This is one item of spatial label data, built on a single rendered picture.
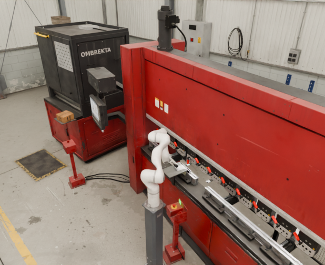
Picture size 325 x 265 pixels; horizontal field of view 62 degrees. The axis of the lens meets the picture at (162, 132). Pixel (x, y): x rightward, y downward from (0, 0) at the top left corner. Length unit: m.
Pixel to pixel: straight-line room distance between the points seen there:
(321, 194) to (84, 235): 2.95
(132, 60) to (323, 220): 2.55
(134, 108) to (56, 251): 2.10
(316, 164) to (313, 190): 0.21
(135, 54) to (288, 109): 2.03
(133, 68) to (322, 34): 4.33
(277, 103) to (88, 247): 2.91
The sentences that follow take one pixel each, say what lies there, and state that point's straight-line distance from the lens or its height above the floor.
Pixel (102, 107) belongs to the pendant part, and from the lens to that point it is 3.61.
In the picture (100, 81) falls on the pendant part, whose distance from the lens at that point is 3.51.
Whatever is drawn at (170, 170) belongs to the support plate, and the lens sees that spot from 3.31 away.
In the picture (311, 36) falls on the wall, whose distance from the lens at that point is 6.72.
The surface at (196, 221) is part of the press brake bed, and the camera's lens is 3.36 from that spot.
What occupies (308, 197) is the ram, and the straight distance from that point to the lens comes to 2.25.
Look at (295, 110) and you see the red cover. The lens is 2.04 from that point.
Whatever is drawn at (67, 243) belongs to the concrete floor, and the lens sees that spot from 4.03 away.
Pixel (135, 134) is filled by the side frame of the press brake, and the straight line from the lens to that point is 3.84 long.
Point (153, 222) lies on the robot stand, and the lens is 2.93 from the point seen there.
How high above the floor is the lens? 3.01
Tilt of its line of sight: 29 degrees down
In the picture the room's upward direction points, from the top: straight up
